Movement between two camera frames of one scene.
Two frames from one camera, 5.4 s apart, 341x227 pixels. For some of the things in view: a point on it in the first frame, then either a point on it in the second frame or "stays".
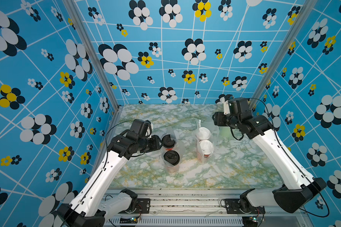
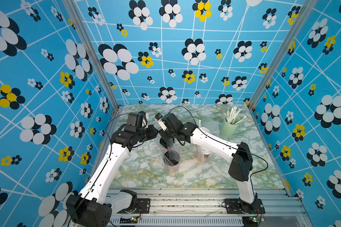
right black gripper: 218,119 → 162,134
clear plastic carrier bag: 173,152 stays
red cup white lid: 205,149 stays
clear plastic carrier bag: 206,135 stays
